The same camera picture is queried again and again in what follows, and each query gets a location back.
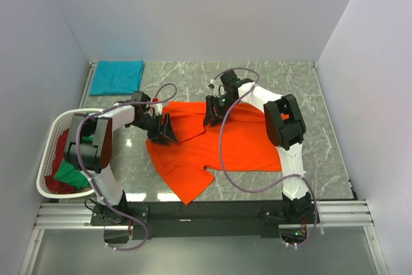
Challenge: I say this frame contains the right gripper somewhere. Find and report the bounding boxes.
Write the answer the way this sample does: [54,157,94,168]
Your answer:
[203,94,239,128]

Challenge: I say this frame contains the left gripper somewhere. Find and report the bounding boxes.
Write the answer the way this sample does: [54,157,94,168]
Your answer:
[131,113,178,146]

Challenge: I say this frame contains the orange t-shirt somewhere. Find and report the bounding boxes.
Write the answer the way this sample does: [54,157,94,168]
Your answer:
[146,102,281,204]

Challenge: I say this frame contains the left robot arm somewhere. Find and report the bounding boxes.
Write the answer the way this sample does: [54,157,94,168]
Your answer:
[64,91,178,225]

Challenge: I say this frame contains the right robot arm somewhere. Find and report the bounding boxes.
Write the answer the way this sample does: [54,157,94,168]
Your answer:
[203,68,316,223]

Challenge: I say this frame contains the folded teal t-shirt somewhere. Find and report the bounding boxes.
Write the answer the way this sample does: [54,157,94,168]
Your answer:
[89,61,144,96]

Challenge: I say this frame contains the black base beam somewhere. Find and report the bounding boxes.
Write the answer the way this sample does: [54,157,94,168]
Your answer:
[89,200,321,245]

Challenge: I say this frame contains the green t-shirt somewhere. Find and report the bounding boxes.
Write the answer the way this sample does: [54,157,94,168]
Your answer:
[53,135,97,191]

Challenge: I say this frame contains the white laundry basket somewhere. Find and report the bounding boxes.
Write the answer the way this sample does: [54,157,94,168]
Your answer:
[36,108,102,199]

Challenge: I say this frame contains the dark red t-shirt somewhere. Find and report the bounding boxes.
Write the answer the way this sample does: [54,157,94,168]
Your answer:
[44,128,81,194]

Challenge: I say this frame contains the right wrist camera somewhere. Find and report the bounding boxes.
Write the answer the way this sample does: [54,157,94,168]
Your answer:
[208,79,225,97]

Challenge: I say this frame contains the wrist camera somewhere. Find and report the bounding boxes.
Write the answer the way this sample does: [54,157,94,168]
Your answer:
[149,97,163,117]
[208,79,225,97]

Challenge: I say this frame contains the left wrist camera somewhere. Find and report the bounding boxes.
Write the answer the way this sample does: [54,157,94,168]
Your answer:
[149,97,163,117]

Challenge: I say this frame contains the aluminium frame rail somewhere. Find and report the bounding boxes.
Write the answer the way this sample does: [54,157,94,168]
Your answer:
[34,200,373,229]

